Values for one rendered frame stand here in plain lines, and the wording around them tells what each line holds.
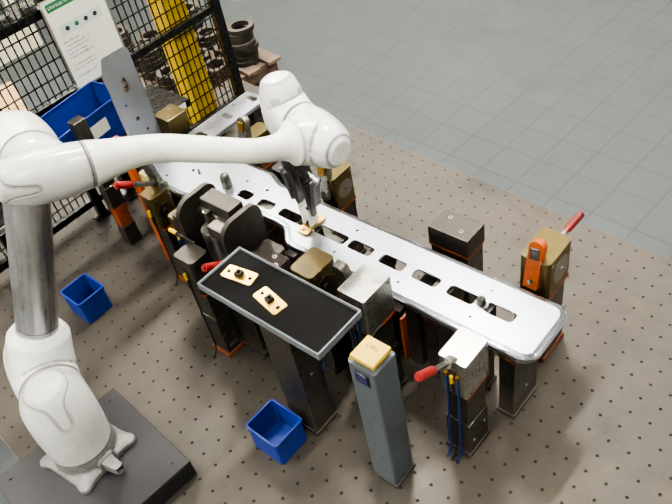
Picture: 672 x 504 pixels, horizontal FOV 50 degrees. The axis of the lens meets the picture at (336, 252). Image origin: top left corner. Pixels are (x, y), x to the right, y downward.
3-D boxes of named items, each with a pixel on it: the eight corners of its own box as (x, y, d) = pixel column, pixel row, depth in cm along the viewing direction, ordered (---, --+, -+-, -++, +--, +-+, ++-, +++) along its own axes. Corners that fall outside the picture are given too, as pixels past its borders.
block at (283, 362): (338, 414, 185) (306, 298, 154) (318, 436, 181) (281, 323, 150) (309, 396, 191) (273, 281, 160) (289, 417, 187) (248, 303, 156)
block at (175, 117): (215, 192, 261) (185, 109, 236) (199, 205, 257) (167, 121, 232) (201, 186, 265) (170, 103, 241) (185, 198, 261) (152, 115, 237)
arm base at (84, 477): (96, 504, 170) (87, 492, 166) (39, 465, 181) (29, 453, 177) (149, 444, 180) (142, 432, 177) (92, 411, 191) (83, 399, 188)
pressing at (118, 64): (163, 137, 237) (127, 44, 214) (136, 156, 231) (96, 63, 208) (162, 137, 237) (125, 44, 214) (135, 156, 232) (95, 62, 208)
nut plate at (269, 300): (288, 306, 152) (287, 302, 151) (274, 316, 151) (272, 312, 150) (266, 286, 157) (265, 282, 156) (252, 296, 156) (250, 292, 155)
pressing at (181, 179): (579, 305, 162) (579, 300, 161) (528, 373, 151) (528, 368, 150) (187, 137, 237) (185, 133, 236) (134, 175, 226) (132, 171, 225)
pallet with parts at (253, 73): (194, 29, 522) (177, -25, 494) (287, 76, 453) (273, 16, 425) (101, 76, 492) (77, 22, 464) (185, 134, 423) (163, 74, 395)
